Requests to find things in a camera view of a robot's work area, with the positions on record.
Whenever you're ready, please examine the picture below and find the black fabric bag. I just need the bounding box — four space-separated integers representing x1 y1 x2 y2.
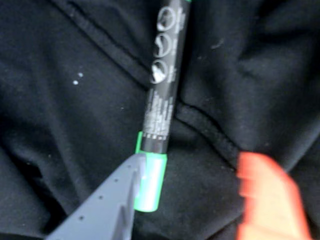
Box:
0 0 320 240

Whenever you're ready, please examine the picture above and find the green marker with black barrel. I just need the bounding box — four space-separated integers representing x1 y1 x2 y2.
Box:
133 0 194 212

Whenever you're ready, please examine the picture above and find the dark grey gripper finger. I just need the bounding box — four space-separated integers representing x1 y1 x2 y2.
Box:
47 153 147 240

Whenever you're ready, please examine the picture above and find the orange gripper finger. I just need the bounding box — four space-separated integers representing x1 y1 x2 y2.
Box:
235 151 312 240

